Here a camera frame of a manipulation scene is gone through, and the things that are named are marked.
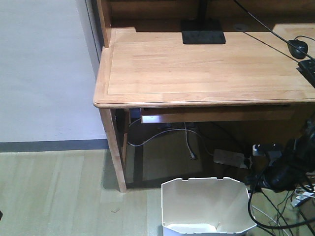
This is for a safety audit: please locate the white plastic trash bin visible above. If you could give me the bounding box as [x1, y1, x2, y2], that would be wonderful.
[161, 177, 256, 236]

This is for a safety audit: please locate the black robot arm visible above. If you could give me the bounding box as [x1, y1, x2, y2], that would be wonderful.
[258, 119, 315, 192]

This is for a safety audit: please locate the white power strip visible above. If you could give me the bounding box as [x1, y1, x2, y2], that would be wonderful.
[213, 149, 252, 169]

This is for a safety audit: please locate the wooden desk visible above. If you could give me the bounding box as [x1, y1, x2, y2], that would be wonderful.
[94, 0, 315, 192]

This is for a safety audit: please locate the black keyboard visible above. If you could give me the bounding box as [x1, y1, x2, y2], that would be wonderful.
[298, 59, 315, 87]

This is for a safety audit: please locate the black computer mouse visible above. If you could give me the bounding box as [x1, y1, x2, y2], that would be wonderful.
[287, 39, 309, 59]

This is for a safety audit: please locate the white cable under desk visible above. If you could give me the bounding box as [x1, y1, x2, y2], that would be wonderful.
[127, 118, 215, 160]

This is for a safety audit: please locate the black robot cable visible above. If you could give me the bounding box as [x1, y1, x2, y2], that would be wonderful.
[247, 169, 315, 231]

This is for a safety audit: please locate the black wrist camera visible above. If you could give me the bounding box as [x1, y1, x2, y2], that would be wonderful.
[252, 144, 283, 156]

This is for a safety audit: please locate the thin black keyboard cable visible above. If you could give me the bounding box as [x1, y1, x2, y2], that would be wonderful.
[240, 30, 315, 86]

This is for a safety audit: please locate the black monitor cable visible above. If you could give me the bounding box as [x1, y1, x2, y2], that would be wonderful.
[233, 0, 315, 61]

